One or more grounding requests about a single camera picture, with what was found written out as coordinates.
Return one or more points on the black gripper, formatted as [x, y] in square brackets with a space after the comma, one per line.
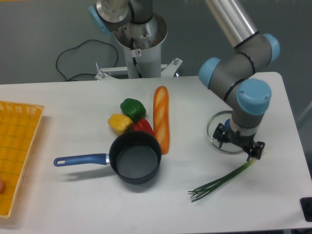
[253, 149]

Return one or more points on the green onion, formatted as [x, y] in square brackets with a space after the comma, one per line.
[206, 189]

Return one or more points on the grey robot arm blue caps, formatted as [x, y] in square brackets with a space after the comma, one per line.
[231, 80]

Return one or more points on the orange baguette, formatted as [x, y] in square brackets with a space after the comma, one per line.
[161, 118]

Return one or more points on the black object at table edge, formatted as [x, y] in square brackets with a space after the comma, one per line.
[306, 205]

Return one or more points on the red bell pepper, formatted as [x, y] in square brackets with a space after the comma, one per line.
[143, 125]

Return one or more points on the green bell pepper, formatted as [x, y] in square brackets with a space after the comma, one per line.
[133, 109]

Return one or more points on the yellow bell pepper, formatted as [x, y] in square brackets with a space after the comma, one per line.
[120, 123]

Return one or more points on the yellow woven basket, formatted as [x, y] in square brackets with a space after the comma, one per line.
[19, 123]

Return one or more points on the black saucepan blue handle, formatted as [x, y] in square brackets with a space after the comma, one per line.
[134, 156]

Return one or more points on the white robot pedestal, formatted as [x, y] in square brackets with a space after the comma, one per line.
[141, 44]

